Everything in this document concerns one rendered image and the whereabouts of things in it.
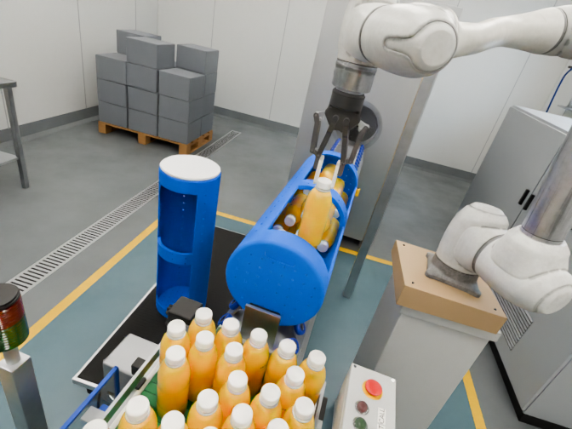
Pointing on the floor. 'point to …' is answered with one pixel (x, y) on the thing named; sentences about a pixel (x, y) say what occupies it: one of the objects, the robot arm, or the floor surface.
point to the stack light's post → (23, 394)
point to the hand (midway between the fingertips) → (327, 172)
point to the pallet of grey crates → (157, 90)
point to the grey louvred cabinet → (514, 161)
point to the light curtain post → (390, 180)
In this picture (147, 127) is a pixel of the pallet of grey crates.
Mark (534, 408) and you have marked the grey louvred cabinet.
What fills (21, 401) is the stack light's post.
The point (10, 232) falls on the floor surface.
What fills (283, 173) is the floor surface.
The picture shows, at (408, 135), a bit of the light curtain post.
